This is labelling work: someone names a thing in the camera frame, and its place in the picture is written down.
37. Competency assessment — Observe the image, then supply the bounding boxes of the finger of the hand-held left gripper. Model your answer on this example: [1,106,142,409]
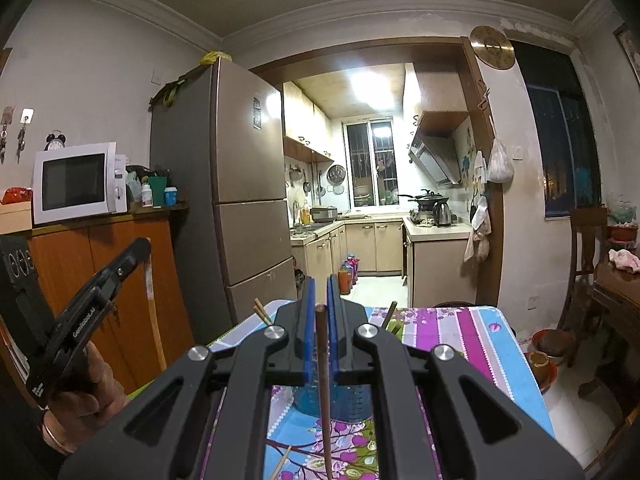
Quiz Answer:
[97,237,153,302]

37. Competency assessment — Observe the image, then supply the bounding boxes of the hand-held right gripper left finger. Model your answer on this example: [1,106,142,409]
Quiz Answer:
[60,276,318,480]

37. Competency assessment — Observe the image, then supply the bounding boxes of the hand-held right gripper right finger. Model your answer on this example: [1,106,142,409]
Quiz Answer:
[326,274,586,480]

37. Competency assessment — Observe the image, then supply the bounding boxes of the blue perforated utensil holder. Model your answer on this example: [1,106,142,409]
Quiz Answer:
[291,340,377,422]

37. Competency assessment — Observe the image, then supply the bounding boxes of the dark brown chopstick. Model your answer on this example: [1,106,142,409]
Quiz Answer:
[314,304,335,480]

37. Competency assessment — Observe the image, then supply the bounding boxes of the person's left forearm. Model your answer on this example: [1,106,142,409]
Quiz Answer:
[0,405,76,480]

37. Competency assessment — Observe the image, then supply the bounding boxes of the person's left hand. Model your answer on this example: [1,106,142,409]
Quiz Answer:
[44,345,130,454]

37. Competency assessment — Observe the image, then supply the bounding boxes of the orange wooden cabinet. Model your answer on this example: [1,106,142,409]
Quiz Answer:
[0,204,195,397]

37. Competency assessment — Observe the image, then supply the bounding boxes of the green cup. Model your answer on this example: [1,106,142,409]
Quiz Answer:
[148,175,169,207]

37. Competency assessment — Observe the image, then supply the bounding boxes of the kitchen base cabinets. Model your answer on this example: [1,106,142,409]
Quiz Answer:
[291,212,474,307]

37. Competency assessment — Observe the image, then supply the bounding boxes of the white microwave oven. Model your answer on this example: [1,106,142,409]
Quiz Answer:
[32,142,129,226]

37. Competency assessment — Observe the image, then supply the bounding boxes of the floral striped tablecloth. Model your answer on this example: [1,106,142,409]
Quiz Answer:
[202,304,557,480]

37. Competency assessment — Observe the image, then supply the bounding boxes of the beige box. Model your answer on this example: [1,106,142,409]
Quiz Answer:
[0,201,35,235]

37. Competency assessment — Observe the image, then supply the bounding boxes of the red packet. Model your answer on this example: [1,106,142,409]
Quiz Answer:
[1,186,34,205]

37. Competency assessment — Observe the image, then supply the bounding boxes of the grey refrigerator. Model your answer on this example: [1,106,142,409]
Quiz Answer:
[149,56,299,347]

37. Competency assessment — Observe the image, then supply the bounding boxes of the black wok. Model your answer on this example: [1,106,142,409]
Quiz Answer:
[398,189,445,211]

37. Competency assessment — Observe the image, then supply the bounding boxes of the hanging towels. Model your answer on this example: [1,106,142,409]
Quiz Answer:
[462,195,492,264]

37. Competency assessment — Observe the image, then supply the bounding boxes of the kitchen window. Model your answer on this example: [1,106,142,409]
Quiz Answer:
[342,119,400,209]

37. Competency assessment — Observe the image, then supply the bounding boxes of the steel range hood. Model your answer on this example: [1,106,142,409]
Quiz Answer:
[407,136,462,186]

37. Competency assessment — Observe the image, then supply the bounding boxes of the red basin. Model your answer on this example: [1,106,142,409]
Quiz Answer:
[523,329,575,395]

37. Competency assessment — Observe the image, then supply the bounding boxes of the white hanging plastic bag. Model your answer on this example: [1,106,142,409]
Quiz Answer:
[486,137,515,184]

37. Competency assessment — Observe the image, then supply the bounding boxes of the wooden chair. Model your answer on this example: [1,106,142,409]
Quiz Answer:
[556,207,609,332]

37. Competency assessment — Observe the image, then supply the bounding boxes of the dark wooden side table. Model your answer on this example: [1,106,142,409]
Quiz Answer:
[580,259,640,461]

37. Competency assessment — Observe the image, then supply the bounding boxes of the dark night window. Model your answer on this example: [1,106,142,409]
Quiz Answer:
[515,42,602,219]

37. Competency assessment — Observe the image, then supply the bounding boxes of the pink cloth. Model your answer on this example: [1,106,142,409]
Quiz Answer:
[607,248,640,274]

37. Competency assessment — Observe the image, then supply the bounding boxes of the potted plant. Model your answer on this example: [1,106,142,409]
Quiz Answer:
[606,195,640,242]

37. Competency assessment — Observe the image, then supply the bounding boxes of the copper bracelet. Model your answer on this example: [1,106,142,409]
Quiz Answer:
[41,421,75,457]

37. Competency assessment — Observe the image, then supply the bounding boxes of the green strap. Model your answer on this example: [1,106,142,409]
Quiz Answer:
[149,67,204,109]

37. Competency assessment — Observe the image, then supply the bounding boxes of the kitchen wall cabinets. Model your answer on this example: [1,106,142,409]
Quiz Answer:
[282,81,335,164]

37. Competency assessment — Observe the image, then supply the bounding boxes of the gold wall clock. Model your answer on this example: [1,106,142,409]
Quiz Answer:
[469,25,515,70]

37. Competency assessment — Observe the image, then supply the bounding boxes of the framed wall picture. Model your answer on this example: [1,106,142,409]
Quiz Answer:
[613,24,640,89]

